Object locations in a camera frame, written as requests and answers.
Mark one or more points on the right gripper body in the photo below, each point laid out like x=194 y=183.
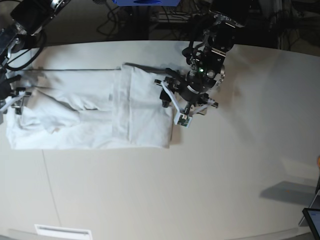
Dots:
x=6 y=89

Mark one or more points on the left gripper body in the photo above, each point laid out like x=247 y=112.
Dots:
x=191 y=92

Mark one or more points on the white T-shirt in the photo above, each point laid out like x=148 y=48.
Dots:
x=90 y=110

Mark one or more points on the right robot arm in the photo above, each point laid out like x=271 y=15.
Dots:
x=29 y=18

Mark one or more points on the blue box overhead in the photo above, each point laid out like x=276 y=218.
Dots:
x=166 y=3

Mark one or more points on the white paper label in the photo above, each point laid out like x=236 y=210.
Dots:
x=63 y=232

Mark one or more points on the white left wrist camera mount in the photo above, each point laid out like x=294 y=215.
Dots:
x=184 y=111

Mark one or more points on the tablet with dark frame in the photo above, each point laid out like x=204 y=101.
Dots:
x=312 y=217

